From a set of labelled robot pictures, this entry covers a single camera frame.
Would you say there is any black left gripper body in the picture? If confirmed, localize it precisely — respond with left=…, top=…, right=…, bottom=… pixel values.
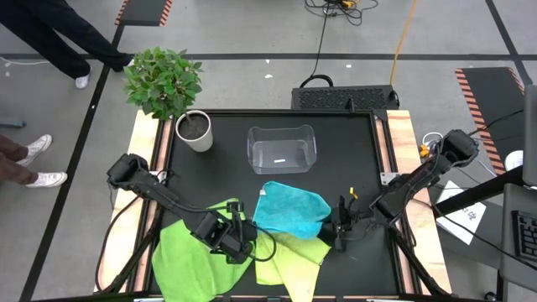
left=209, top=217, right=258, bottom=265

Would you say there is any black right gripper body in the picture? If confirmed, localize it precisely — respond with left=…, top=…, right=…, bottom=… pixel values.
left=331, top=209, right=377, bottom=237

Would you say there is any teal blue microfiber towel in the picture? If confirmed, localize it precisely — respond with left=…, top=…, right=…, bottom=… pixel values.
left=253, top=180, right=332, bottom=241

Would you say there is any yellow-green microfiber towel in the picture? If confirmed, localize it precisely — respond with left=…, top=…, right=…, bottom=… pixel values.
left=254, top=230, right=332, bottom=302

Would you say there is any bright green microfiber towel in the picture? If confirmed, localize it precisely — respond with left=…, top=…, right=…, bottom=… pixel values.
left=151, top=197, right=257, bottom=302

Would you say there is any clear plastic bin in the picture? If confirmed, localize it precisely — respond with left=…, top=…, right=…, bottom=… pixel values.
left=246, top=124, right=318, bottom=175

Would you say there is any white plant pot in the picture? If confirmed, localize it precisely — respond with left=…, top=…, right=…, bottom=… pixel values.
left=175, top=109, right=214, bottom=154

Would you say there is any light wooden side board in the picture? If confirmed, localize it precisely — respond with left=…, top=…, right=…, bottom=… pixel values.
left=375, top=109, right=453, bottom=294
left=94, top=111, right=173, bottom=294

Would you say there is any black perforated computer case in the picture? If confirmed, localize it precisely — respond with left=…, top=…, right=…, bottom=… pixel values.
left=291, top=85, right=400, bottom=112

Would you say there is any white paper sheet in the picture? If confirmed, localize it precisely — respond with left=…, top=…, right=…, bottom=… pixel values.
left=435, top=180, right=487, bottom=246

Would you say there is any black diagonal beam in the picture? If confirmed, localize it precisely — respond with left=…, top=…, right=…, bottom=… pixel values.
left=431, top=165, right=525, bottom=217

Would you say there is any green leafy plant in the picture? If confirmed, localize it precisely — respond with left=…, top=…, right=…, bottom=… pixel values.
left=121, top=45, right=205, bottom=122

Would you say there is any grey desk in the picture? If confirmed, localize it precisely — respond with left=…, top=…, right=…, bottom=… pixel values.
left=498, top=182, right=537, bottom=293

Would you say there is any white round cup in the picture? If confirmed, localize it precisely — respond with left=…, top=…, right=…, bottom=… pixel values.
left=504, top=149, right=524, bottom=172

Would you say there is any black keyboard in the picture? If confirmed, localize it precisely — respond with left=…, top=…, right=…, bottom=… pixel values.
left=511, top=209, right=537, bottom=263

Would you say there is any black hazard-striped floor mat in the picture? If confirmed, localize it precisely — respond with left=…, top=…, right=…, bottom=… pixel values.
left=455, top=66, right=526, bottom=176
left=114, top=0, right=174, bottom=28

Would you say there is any person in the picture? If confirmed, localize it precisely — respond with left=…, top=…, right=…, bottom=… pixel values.
left=0, top=0, right=134, bottom=90
left=0, top=133, right=68, bottom=189

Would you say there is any grey monitor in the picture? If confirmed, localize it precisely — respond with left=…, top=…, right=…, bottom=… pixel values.
left=522, top=83, right=537, bottom=188

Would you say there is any white coiled cable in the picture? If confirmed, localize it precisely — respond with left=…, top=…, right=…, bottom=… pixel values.
left=421, top=132, right=445, bottom=148

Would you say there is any yellow cable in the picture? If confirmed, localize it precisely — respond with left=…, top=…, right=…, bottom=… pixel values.
left=388, top=0, right=419, bottom=87

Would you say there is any tangled black cable bundle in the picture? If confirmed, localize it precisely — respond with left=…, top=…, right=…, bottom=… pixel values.
left=304, top=0, right=379, bottom=27

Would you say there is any white floor cable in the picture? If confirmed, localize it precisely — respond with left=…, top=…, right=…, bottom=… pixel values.
left=0, top=55, right=51, bottom=67

